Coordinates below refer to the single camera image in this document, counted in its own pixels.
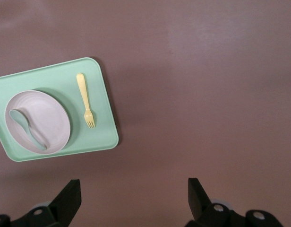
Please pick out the light green rectangular tray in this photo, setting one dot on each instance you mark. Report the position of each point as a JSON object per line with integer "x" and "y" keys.
{"x": 103, "y": 132}

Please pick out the teal plastic spoon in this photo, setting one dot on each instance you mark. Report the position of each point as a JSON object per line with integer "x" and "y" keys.
{"x": 19, "y": 118}

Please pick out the yellow plastic fork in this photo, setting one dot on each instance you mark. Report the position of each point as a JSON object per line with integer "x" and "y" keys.
{"x": 85, "y": 97}

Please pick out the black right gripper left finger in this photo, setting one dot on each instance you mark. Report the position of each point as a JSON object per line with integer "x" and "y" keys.
{"x": 62, "y": 205}

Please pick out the beige round plate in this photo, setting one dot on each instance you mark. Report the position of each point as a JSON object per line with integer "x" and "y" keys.
{"x": 51, "y": 118}

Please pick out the brown table cover mat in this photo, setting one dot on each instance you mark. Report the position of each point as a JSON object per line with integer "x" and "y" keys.
{"x": 195, "y": 106}

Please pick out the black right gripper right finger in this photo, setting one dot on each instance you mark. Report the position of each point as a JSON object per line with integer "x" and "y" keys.
{"x": 199, "y": 205}

